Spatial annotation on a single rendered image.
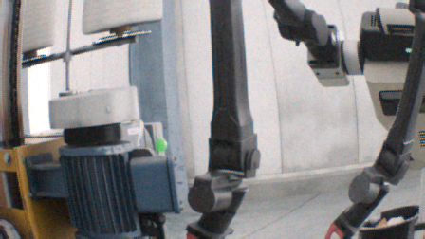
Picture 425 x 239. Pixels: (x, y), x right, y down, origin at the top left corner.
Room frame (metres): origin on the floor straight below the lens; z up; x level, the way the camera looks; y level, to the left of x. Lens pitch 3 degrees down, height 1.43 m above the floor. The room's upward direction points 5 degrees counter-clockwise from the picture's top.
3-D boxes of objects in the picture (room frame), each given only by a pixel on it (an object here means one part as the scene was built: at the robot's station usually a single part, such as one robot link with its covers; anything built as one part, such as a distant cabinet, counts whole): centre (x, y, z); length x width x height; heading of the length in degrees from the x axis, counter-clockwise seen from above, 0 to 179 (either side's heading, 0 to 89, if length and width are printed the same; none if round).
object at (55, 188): (1.54, 0.29, 1.27); 0.12 x 0.09 x 0.09; 157
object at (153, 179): (1.54, 0.10, 1.25); 0.10 x 0.08 x 0.12; 2
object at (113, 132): (1.54, 0.20, 1.35); 0.12 x 0.12 x 0.04
